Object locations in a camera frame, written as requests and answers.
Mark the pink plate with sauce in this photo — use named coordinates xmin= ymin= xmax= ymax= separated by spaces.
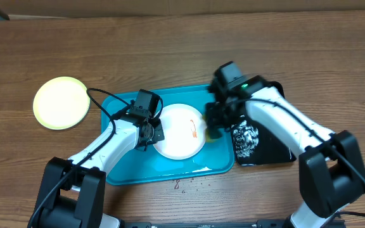
xmin=153 ymin=104 xmax=207 ymax=160

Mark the green yellow scrub sponge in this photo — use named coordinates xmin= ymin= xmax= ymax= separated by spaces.
xmin=203 ymin=115 xmax=222 ymax=143

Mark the yellow-green plate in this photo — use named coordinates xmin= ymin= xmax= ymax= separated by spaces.
xmin=33 ymin=77 xmax=90 ymax=130

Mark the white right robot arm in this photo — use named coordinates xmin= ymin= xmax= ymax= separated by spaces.
xmin=205 ymin=61 xmax=365 ymax=227

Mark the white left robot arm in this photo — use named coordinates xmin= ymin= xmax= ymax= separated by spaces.
xmin=28 ymin=89 xmax=164 ymax=228

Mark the black water tray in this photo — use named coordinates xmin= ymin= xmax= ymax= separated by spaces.
xmin=229 ymin=81 xmax=297 ymax=167

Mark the teal plastic tray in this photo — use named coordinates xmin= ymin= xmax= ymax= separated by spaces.
xmin=106 ymin=85 xmax=235 ymax=186

